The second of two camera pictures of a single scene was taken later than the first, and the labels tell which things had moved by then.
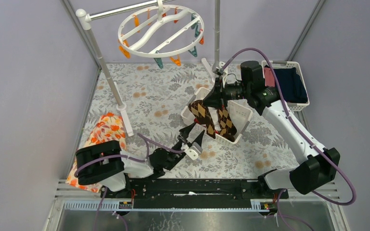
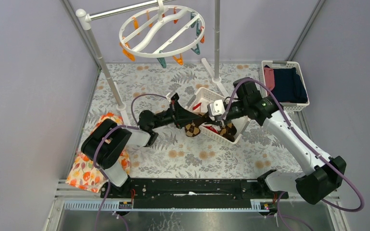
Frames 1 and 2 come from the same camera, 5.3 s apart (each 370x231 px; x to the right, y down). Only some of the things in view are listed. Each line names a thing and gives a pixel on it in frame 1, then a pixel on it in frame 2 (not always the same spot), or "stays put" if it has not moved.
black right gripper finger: [218, 88] to [208, 120]
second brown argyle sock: [228, 130] stays put
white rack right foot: [209, 70] stays put
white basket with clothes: [291, 81] stays put
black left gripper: [182, 146] to [175, 113]
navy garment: [291, 85] stays put
